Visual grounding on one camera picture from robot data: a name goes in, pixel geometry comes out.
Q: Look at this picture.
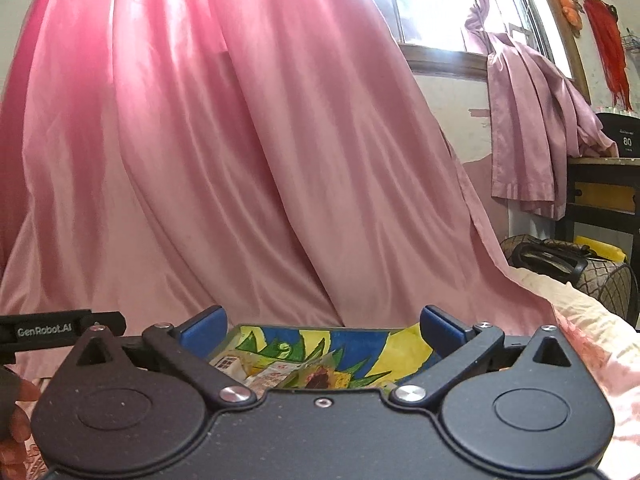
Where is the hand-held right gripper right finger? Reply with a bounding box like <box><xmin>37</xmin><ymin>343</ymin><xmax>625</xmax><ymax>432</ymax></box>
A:
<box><xmin>390</xmin><ymin>305</ymin><xmax>576</xmax><ymax>407</ymax></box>

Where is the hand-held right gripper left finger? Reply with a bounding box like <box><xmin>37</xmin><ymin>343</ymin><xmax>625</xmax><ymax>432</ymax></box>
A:
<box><xmin>75</xmin><ymin>305</ymin><xmax>261</xmax><ymax>408</ymax></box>

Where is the pale orange snack packet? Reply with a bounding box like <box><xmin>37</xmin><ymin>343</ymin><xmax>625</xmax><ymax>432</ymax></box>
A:
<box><xmin>209</xmin><ymin>350</ymin><xmax>252</xmax><ymax>379</ymax></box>

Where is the grey tray with cartoon lining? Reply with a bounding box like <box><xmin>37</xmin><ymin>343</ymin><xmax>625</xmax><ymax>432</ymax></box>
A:
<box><xmin>207</xmin><ymin>322</ymin><xmax>442</xmax><ymax>397</ymax></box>

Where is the white red print snack packet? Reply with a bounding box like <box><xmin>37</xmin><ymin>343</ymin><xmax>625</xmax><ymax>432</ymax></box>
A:
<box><xmin>244</xmin><ymin>361</ymin><xmax>302</xmax><ymax>392</ymax></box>

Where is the person's left hand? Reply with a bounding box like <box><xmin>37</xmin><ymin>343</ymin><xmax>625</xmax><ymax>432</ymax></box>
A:
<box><xmin>0</xmin><ymin>365</ymin><xmax>43</xmax><ymax>480</ymax></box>

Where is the yellow plastic item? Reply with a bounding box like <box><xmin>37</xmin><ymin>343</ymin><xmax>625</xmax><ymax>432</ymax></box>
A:
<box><xmin>572</xmin><ymin>235</ymin><xmax>629</xmax><ymax>262</ymax></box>

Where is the large pink curtain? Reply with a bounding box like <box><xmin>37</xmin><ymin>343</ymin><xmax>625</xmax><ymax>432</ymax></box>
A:
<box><xmin>0</xmin><ymin>0</ymin><xmax>557</xmax><ymax>393</ymax></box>

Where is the dark wooden desk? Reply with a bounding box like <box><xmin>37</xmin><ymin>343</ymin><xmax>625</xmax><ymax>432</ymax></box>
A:
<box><xmin>552</xmin><ymin>155</ymin><xmax>640</xmax><ymax>262</ymax></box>

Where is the lilac tied curtain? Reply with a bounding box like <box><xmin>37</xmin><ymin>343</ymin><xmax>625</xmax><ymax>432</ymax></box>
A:
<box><xmin>461</xmin><ymin>0</ymin><xmax>621</xmax><ymax>221</ymax></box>

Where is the black box with white label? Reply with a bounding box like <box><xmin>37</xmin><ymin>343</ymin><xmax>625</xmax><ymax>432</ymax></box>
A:
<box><xmin>594</xmin><ymin>112</ymin><xmax>640</xmax><ymax>159</ymax></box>

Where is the red hanging decoration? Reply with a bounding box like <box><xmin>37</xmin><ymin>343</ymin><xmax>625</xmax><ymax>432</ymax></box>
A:
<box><xmin>582</xmin><ymin>0</ymin><xmax>634</xmax><ymax>112</ymax></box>

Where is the orange hanging decoration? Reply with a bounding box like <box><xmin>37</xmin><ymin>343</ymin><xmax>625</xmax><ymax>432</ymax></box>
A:
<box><xmin>554</xmin><ymin>0</ymin><xmax>587</xmax><ymax>37</ymax></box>

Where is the window with wooden frame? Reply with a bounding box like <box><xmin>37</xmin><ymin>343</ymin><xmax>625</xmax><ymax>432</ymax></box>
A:
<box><xmin>350</xmin><ymin>0</ymin><xmax>591</xmax><ymax>83</ymax></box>

